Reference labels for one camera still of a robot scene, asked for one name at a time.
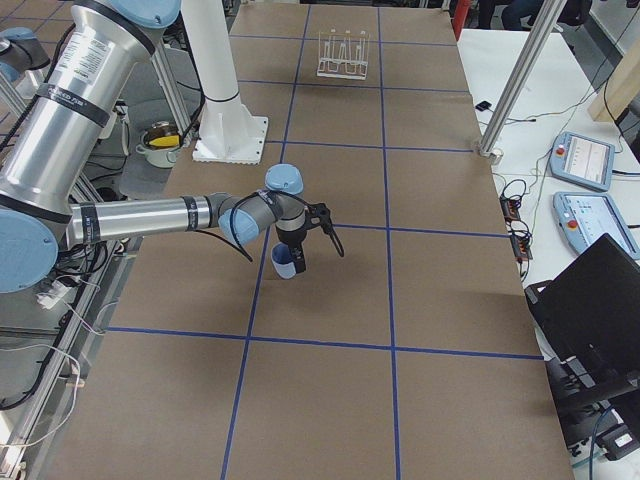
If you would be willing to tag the light blue plastic cup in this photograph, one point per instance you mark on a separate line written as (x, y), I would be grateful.
(283, 262)

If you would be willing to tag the upper blue teach pendant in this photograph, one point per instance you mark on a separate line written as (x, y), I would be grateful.
(582, 161)

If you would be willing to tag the white camera pedestal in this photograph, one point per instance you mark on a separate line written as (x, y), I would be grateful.
(228, 132)

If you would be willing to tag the small black device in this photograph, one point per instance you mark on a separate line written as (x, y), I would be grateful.
(482, 106)

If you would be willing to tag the white enamel pot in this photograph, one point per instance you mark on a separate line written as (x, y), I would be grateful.
(159, 144)

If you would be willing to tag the white wire cup holder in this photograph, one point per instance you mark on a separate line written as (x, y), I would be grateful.
(343, 55)

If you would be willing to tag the aluminium frame post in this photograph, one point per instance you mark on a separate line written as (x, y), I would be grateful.
(546, 13)

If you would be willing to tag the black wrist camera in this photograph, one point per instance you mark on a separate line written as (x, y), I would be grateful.
(318, 215)

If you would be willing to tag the lower blue teach pendant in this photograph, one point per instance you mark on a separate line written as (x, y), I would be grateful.
(585, 217)

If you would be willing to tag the blue teach pendant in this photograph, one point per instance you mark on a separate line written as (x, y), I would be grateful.
(585, 217)
(582, 161)

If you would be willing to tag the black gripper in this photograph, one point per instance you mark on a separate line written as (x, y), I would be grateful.
(291, 239)

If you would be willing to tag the black orange usb hub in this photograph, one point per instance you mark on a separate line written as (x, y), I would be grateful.
(519, 233)

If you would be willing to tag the black laptop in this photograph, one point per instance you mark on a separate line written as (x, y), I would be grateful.
(590, 311)

